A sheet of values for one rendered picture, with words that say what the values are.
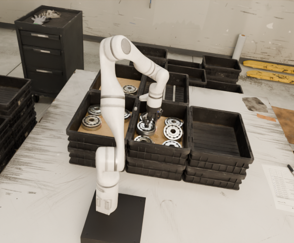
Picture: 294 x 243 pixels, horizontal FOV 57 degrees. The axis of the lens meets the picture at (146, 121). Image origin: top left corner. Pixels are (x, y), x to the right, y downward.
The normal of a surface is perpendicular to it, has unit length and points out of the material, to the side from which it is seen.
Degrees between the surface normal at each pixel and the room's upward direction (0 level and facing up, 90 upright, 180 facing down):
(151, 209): 0
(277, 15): 90
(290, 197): 0
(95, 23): 90
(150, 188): 0
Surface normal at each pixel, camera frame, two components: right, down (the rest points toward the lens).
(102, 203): -0.29, 0.57
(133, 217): 0.11, -0.78
